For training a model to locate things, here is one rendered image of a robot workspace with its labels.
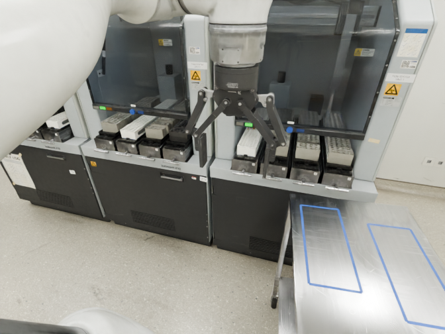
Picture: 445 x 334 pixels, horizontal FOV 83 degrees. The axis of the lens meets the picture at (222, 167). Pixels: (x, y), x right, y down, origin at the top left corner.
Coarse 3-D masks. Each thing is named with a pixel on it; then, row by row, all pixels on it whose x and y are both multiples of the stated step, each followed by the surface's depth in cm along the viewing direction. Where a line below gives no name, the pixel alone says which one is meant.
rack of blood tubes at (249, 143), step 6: (246, 132) 147; (252, 132) 146; (258, 132) 146; (246, 138) 141; (252, 138) 139; (258, 138) 139; (240, 144) 133; (246, 144) 133; (252, 144) 133; (258, 144) 140; (240, 150) 132; (246, 150) 131; (252, 150) 130; (252, 156) 132
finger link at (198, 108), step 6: (198, 96) 46; (204, 96) 46; (198, 102) 47; (204, 102) 47; (198, 108) 47; (192, 114) 48; (198, 114) 48; (192, 120) 49; (192, 126) 50; (186, 132) 51
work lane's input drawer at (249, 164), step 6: (264, 144) 153; (258, 150) 137; (234, 156) 132; (240, 156) 132; (246, 156) 132; (258, 156) 134; (234, 162) 133; (240, 162) 132; (246, 162) 131; (252, 162) 130; (258, 162) 135; (234, 168) 135; (240, 168) 134; (246, 168) 132; (252, 168) 131; (240, 174) 130; (246, 174) 129
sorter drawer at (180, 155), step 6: (168, 144) 143; (174, 144) 141; (192, 144) 148; (162, 150) 142; (168, 150) 141; (174, 150) 140; (180, 150) 139; (186, 150) 141; (168, 156) 143; (174, 156) 142; (180, 156) 141; (186, 156) 142; (168, 162) 140; (174, 162) 139
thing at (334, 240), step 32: (288, 224) 112; (320, 224) 91; (352, 224) 91; (384, 224) 91; (416, 224) 91; (320, 256) 79; (352, 256) 79; (384, 256) 79; (416, 256) 79; (288, 288) 127; (320, 288) 70; (352, 288) 70; (384, 288) 70; (416, 288) 70; (288, 320) 115; (320, 320) 63; (352, 320) 63; (384, 320) 63; (416, 320) 63
